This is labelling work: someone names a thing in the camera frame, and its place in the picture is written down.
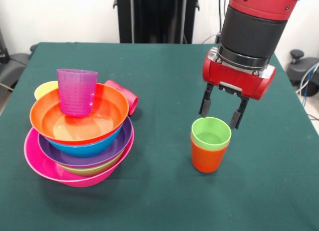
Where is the blue cable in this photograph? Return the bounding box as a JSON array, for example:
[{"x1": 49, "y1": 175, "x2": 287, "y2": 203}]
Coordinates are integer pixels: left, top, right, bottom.
[{"x1": 302, "y1": 63, "x2": 316, "y2": 99}]

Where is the pink bowl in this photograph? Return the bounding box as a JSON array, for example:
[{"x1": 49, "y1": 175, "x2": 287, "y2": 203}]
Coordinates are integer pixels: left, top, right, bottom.
[{"x1": 23, "y1": 126, "x2": 135, "y2": 188}]

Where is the orange cup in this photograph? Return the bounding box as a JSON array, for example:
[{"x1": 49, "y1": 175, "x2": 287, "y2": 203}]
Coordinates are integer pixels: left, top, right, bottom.
[{"x1": 190, "y1": 132, "x2": 230, "y2": 174}]

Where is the green bowl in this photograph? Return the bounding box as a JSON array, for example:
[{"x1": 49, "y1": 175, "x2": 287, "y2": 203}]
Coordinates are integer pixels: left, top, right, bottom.
[{"x1": 58, "y1": 151, "x2": 124, "y2": 177}]

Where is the green cup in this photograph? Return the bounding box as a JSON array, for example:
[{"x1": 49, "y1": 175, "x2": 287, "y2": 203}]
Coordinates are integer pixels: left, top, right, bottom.
[{"x1": 191, "y1": 117, "x2": 232, "y2": 151}]

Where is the red cup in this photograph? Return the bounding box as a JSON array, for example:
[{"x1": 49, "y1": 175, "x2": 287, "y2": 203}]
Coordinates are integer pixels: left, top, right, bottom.
[{"x1": 104, "y1": 80, "x2": 139, "y2": 116}]

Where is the black equipment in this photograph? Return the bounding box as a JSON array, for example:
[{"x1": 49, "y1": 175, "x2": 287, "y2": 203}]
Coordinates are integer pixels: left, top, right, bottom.
[{"x1": 0, "y1": 28, "x2": 32, "y2": 92}]

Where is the purple bowl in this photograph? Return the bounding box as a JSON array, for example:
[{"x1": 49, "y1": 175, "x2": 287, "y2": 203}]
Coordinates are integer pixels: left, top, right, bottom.
[{"x1": 37, "y1": 115, "x2": 133, "y2": 169}]

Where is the orange bowl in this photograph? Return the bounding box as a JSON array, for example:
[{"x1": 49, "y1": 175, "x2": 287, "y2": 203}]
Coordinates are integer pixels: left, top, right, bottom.
[{"x1": 29, "y1": 82, "x2": 130, "y2": 146}]

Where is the purple cup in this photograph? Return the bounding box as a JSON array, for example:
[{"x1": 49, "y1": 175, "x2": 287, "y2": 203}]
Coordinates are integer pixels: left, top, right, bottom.
[{"x1": 56, "y1": 68, "x2": 99, "y2": 118}]

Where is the yellow cup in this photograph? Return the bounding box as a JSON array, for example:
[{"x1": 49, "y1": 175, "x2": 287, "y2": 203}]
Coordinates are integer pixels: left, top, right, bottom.
[{"x1": 34, "y1": 80, "x2": 59, "y2": 101}]

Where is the blue bowl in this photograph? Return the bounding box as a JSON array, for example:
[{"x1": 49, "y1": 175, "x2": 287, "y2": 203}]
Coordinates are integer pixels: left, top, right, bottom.
[{"x1": 46, "y1": 127, "x2": 123, "y2": 159}]

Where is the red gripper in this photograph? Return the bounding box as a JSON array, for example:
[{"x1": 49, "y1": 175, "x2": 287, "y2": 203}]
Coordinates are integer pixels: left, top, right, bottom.
[{"x1": 198, "y1": 47, "x2": 277, "y2": 130}]

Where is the dark green tablecloth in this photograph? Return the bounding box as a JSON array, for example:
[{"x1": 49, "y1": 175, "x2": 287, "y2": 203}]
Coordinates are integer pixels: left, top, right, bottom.
[{"x1": 0, "y1": 42, "x2": 319, "y2": 231}]

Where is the grey cable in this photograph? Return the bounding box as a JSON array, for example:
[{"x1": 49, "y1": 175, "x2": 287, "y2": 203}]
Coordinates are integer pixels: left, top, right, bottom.
[{"x1": 296, "y1": 62, "x2": 319, "y2": 94}]

